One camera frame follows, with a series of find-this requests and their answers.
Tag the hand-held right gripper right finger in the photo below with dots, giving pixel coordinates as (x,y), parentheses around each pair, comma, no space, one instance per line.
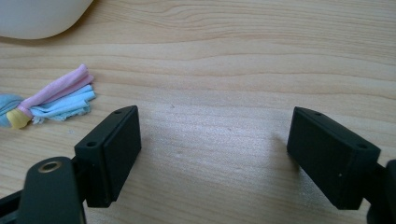
(330,155)

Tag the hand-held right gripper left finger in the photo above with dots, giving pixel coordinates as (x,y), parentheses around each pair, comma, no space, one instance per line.
(112,155)

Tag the white round bowl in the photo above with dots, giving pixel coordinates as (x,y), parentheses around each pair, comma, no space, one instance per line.
(37,17)

